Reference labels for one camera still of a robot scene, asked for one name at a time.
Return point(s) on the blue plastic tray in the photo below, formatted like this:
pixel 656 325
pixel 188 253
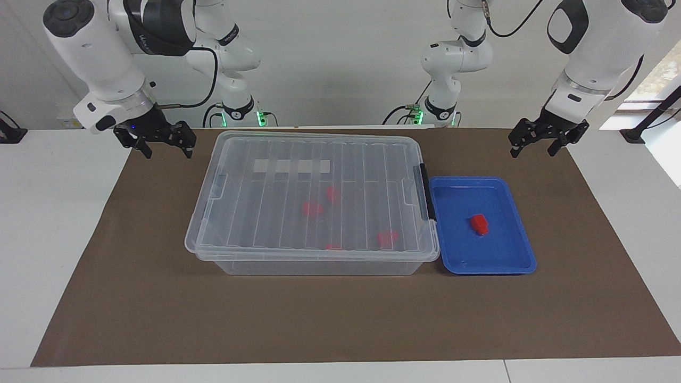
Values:
pixel 463 197

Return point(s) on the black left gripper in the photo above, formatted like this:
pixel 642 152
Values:
pixel 556 126

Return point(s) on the clear plastic storage box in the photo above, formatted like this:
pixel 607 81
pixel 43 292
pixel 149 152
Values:
pixel 319 266

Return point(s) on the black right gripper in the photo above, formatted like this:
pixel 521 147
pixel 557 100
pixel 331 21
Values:
pixel 151 126

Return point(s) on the clear plastic box lid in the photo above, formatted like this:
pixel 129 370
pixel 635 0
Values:
pixel 266 223

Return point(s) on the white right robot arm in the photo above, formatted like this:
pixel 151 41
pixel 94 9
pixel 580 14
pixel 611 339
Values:
pixel 96 53

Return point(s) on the black stand foot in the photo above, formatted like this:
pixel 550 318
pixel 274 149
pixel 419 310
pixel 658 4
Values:
pixel 10 134

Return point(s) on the red block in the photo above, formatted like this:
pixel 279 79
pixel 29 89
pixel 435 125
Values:
pixel 479 224
pixel 312 208
pixel 333 194
pixel 332 246
pixel 388 238

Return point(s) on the green lit base connector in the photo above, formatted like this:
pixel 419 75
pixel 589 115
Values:
pixel 260 118
pixel 418 116

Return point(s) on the brown table mat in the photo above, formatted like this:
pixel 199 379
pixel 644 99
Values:
pixel 159 298

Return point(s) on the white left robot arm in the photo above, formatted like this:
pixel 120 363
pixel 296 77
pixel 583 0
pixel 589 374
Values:
pixel 601 42

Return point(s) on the black stand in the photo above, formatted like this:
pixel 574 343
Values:
pixel 646 119

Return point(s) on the black box latch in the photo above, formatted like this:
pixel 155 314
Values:
pixel 425 191

